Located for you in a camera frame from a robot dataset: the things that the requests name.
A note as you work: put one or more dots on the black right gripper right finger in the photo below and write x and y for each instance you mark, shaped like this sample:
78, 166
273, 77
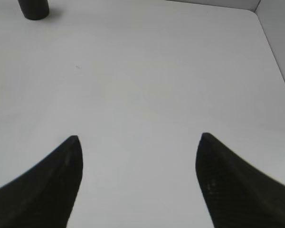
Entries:
237, 194

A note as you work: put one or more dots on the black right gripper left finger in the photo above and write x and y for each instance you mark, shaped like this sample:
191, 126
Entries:
44, 196

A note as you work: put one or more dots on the dark red wine bottle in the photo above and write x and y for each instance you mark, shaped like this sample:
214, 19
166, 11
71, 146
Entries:
34, 9

